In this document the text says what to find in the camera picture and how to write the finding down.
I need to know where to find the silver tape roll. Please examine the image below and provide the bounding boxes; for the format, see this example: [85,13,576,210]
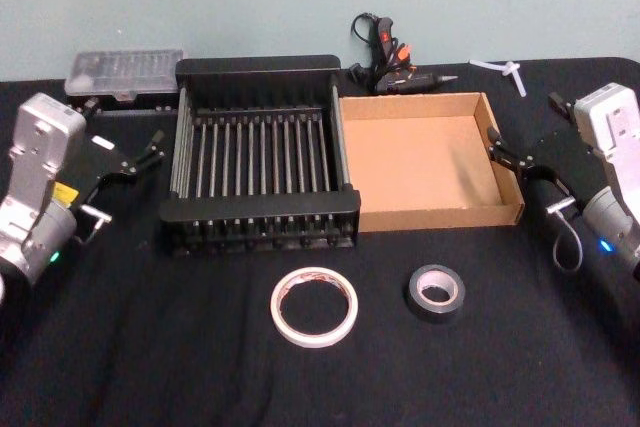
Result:
[402,263,467,326]

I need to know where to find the white three-armed plastic piece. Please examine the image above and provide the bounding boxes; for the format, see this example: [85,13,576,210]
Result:
[468,57,528,98]

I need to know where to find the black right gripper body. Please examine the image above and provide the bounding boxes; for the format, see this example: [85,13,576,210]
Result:
[523,130,609,218]

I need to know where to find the robot arm with camera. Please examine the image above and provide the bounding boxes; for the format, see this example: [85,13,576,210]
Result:
[573,82,640,284]
[0,92,89,333]

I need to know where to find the clear plastic case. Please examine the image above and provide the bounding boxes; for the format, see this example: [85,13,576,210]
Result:
[64,48,185,111]

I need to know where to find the white tape roll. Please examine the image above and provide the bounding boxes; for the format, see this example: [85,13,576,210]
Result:
[270,266,358,349]

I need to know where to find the right robot arm with camera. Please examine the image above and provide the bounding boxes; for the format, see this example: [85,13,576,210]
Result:
[573,82,640,284]

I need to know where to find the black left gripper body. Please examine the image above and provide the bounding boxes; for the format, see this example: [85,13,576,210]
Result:
[53,120,139,212]

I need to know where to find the shallow brown cardboard tray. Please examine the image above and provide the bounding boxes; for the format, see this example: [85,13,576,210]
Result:
[338,91,525,233]

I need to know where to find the black table cloth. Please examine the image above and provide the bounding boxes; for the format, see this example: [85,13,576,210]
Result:
[0,56,640,427]

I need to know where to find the black corded tool orange parts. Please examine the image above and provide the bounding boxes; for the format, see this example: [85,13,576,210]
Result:
[348,12,460,96]

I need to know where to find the left robot arm with camera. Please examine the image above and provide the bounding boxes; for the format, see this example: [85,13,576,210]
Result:
[0,92,89,333]

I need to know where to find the black rack with steel bars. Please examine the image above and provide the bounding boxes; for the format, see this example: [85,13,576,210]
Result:
[158,54,362,257]

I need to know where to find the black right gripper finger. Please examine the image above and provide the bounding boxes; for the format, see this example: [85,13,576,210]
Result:
[486,127,534,179]
[548,91,576,123]

